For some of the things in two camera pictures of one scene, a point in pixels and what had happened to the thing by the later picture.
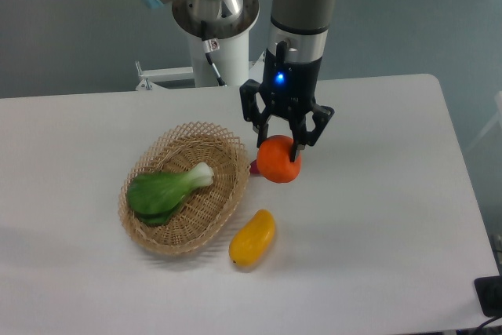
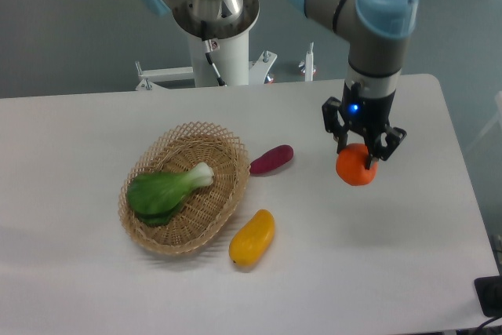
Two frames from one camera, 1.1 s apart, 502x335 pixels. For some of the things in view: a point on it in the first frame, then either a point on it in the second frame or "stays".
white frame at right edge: (498, 102) stays
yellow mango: (252, 240) stays
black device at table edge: (489, 292) stays
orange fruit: (274, 159) -> (351, 165)
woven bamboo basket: (208, 210) stays
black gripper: (285, 87) -> (367, 114)
